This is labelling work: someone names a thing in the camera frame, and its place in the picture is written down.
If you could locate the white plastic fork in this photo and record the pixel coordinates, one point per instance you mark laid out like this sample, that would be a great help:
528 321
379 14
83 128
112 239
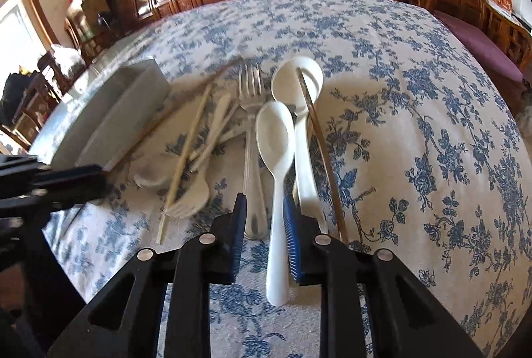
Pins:
197 194

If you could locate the stainless steel fork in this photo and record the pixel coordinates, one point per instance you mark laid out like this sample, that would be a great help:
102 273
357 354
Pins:
252 97

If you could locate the dark brown chopstick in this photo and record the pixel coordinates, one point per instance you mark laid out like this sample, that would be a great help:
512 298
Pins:
168 112
337 206

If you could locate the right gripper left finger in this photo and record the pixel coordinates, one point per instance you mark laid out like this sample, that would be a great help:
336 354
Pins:
125 316

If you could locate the metal rectangular tray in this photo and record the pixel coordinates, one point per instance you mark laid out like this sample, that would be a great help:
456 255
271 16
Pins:
104 120

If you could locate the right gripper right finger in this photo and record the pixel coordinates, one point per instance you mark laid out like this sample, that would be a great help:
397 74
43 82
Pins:
371 305

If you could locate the large white round spoon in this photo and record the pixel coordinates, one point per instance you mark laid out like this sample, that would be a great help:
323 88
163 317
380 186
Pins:
285 88

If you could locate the small white plastic spoon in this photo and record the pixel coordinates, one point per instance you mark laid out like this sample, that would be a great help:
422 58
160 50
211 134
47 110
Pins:
276 142

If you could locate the wooden chair near window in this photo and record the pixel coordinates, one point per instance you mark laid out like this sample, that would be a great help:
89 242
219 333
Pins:
28 99

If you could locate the blue floral tablecloth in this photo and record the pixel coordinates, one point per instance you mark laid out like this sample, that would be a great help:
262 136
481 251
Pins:
428 159

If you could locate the metal spoon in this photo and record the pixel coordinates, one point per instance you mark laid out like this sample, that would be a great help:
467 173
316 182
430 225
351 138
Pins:
154 171

